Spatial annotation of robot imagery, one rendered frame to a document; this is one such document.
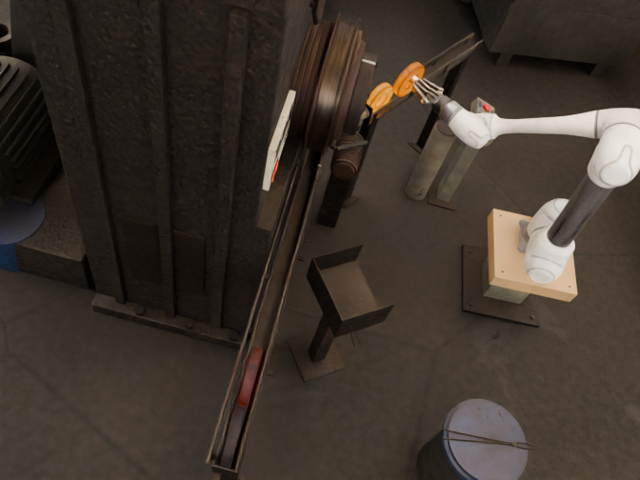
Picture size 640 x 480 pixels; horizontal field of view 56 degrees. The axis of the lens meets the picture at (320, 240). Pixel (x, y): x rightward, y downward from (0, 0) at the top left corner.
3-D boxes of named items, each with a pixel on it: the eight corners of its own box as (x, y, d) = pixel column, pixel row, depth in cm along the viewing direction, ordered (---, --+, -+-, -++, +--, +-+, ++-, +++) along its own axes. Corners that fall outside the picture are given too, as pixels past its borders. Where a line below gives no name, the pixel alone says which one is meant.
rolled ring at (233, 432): (249, 399, 176) (238, 396, 176) (230, 464, 167) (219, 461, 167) (246, 413, 192) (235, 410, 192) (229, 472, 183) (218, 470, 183)
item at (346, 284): (308, 394, 259) (342, 321, 200) (286, 341, 271) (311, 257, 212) (350, 379, 266) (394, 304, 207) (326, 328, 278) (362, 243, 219)
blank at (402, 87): (397, 72, 238) (403, 77, 237) (423, 55, 244) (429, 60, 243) (389, 98, 252) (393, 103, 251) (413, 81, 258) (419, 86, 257)
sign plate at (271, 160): (262, 189, 182) (268, 149, 167) (282, 130, 197) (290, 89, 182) (269, 191, 182) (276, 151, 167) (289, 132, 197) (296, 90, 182)
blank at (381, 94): (368, 115, 275) (372, 120, 274) (360, 103, 261) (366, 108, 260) (390, 90, 274) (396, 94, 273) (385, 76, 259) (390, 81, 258)
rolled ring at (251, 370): (265, 341, 185) (254, 338, 185) (249, 399, 176) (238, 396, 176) (261, 359, 201) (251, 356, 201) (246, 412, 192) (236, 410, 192)
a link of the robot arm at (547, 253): (559, 256, 262) (550, 295, 250) (524, 243, 264) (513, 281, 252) (657, 130, 199) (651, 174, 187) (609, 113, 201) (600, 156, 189)
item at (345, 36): (298, 178, 210) (322, 74, 172) (324, 91, 237) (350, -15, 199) (315, 183, 211) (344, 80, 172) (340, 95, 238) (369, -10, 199)
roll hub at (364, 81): (336, 149, 208) (354, 88, 186) (350, 96, 225) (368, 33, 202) (351, 152, 209) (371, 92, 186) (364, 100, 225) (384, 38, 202)
